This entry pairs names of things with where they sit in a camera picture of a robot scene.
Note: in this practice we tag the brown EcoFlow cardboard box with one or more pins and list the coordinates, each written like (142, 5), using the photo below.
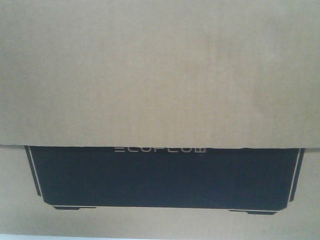
(158, 73)

